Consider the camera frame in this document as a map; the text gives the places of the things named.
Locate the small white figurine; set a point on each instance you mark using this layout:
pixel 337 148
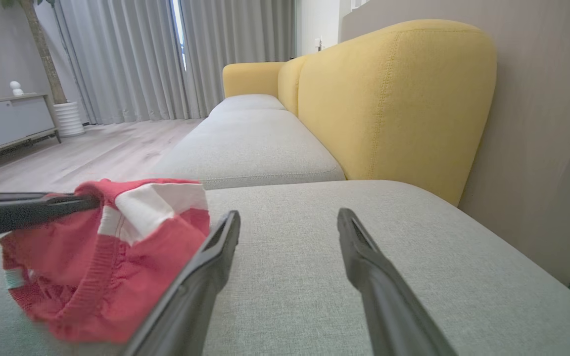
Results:
pixel 16 88

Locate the brown plant trunk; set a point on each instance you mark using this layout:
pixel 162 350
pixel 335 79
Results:
pixel 45 54

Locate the grey sofa with yellow backrests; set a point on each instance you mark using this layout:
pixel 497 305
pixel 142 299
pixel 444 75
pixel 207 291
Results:
pixel 290 277

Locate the white ribbed plant pot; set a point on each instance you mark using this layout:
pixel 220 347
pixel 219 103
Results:
pixel 69 118

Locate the red basketball jersey white trim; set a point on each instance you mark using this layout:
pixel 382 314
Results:
pixel 92 282

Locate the small wall switch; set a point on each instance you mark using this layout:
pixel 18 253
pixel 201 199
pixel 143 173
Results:
pixel 318 44

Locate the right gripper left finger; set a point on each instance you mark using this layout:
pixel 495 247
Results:
pixel 191 296

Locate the grey pleated curtain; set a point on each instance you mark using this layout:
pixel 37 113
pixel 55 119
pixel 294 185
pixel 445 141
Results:
pixel 126 59
pixel 235 34

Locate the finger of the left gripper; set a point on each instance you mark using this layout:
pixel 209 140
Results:
pixel 13 212

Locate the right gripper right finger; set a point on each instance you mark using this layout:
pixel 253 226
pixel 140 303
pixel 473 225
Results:
pixel 389 306

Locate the grey low sideboard cabinet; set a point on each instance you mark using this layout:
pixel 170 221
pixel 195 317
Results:
pixel 8 121

